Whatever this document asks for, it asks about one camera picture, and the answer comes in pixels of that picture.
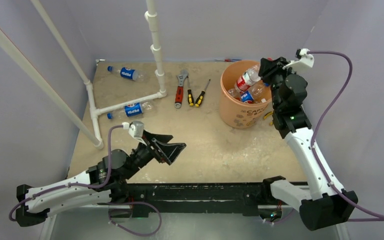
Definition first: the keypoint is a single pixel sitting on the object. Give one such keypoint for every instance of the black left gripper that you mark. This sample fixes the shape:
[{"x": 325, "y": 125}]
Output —
[{"x": 169, "y": 151}]

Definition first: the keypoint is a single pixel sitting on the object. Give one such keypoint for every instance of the orange plastic bin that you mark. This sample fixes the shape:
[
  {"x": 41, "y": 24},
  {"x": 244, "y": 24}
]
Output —
[{"x": 233, "y": 112}]

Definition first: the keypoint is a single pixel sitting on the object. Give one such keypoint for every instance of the clear bottle red cap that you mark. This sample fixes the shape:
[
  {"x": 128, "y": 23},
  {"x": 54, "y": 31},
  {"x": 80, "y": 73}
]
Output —
[{"x": 234, "y": 94}]

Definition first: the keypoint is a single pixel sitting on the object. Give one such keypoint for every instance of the Pepsi bottle far corner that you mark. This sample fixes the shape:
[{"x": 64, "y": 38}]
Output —
[{"x": 127, "y": 73}]

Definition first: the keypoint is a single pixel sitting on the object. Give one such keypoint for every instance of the Pepsi bottle front edge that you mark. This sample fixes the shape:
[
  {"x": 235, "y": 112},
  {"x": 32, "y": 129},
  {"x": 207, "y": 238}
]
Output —
[{"x": 255, "y": 94}]

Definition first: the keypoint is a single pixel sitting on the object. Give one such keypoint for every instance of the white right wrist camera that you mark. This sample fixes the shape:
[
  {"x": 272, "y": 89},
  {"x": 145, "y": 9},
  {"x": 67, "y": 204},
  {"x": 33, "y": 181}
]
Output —
[{"x": 305, "y": 61}]

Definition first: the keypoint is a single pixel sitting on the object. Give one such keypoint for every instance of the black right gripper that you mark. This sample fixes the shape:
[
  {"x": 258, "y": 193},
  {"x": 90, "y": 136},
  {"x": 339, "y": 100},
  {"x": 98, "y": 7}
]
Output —
[{"x": 270, "y": 68}]

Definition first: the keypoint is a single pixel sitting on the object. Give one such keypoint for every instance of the white PVC pipe frame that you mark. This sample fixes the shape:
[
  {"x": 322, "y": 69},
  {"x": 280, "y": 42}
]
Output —
[{"x": 7, "y": 45}]

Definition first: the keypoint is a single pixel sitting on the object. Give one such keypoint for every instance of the red label bottle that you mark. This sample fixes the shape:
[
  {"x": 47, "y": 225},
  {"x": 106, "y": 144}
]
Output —
[{"x": 249, "y": 78}]

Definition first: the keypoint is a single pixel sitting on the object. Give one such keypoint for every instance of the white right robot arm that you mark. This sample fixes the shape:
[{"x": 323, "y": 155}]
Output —
[{"x": 326, "y": 202}]

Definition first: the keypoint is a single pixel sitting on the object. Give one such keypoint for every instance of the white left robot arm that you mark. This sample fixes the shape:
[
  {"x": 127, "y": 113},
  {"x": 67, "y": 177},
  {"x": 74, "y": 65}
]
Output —
[{"x": 105, "y": 182}]

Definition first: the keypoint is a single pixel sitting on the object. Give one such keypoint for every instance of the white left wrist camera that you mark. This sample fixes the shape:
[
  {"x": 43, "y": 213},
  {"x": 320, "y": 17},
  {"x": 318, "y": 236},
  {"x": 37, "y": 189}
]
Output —
[{"x": 135, "y": 130}]

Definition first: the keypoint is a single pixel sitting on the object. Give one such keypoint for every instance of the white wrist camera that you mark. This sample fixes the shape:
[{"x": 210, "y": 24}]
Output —
[
  {"x": 305, "y": 61},
  {"x": 135, "y": 130}
]

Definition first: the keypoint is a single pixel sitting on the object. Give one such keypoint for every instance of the yellow black screwdriver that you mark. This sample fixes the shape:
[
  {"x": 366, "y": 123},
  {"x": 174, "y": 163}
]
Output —
[
  {"x": 190, "y": 97},
  {"x": 200, "y": 98}
]

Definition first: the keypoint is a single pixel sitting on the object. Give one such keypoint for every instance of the red handled adjustable wrench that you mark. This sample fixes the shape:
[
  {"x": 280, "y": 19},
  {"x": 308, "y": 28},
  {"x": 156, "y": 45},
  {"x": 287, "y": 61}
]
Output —
[{"x": 180, "y": 88}]

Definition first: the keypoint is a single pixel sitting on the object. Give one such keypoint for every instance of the Pepsi bottle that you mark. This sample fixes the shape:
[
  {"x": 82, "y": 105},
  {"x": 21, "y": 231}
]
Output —
[{"x": 131, "y": 110}]

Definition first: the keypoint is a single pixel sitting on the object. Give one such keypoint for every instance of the black aluminium base frame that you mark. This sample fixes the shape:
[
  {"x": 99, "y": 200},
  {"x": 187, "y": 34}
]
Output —
[{"x": 192, "y": 198}]

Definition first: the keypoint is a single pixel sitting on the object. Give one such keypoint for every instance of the yellow black screwdriver right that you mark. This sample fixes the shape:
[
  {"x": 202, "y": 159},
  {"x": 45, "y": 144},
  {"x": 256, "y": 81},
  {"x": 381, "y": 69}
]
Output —
[{"x": 200, "y": 98}]

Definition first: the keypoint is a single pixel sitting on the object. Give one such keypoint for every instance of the red blue screwdriver far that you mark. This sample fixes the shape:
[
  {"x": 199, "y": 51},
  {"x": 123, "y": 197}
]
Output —
[{"x": 228, "y": 60}]

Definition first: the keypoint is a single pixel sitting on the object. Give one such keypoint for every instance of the yellow black screwdriver left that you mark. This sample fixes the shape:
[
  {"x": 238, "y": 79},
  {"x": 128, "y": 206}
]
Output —
[{"x": 190, "y": 97}]

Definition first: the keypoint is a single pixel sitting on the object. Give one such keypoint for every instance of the yellow handled pliers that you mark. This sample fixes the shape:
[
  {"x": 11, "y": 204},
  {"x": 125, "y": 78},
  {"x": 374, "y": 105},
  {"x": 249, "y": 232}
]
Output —
[{"x": 269, "y": 116}]

